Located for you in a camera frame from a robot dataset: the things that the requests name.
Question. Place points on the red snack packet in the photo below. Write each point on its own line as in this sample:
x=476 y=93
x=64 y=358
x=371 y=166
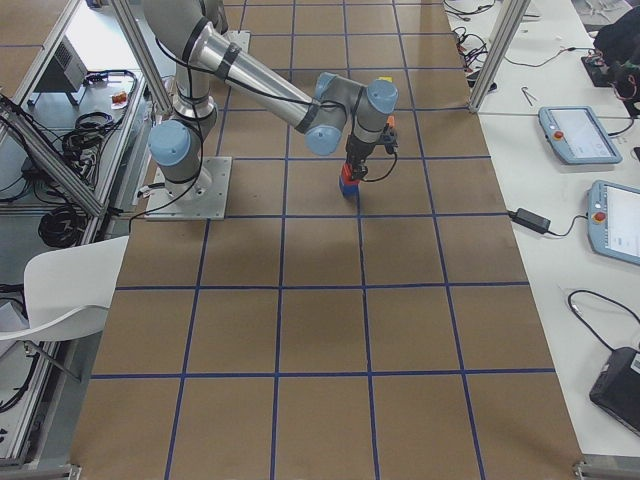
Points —
x=119 y=100

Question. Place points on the far blue teach pendant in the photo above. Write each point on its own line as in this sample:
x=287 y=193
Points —
x=576 y=136

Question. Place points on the red wooden block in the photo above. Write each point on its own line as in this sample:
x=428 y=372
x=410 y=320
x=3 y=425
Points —
x=346 y=176

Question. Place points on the aluminium frame post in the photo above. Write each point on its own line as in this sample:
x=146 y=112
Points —
x=507 y=23

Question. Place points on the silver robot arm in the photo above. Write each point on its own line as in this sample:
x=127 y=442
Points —
x=340 y=110

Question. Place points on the black power adapter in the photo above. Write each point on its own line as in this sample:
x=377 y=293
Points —
x=530 y=220

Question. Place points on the white chair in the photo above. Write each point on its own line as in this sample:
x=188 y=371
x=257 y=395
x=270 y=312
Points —
x=69 y=292

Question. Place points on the near blue teach pendant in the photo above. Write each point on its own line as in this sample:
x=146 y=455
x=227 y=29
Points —
x=613 y=220

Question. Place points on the blue teach pendant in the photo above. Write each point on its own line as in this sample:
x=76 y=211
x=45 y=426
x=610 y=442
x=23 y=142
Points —
x=613 y=220
x=576 y=136

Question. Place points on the allen key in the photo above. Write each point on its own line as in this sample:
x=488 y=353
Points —
x=528 y=96

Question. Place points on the black laptop device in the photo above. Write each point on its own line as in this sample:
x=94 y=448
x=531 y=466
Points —
x=616 y=390

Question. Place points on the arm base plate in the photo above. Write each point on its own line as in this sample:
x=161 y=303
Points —
x=240 y=38
x=207 y=199

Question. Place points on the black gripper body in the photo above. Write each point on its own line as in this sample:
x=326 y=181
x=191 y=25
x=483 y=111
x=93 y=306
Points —
x=356 y=151

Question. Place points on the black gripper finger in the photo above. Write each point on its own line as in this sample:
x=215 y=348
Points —
x=358 y=172

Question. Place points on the blue wooden block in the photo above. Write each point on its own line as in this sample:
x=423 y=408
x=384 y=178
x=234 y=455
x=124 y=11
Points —
x=349 y=189

